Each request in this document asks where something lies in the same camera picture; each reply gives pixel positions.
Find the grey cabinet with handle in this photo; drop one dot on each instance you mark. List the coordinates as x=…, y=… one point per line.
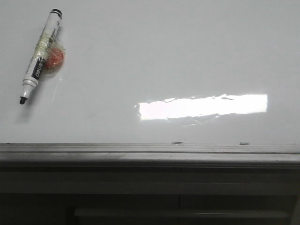
x=149, y=196

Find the white whiteboard with aluminium frame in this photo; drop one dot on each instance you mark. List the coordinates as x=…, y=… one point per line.
x=153, y=82

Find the white black whiteboard marker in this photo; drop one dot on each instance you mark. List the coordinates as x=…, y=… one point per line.
x=41, y=54

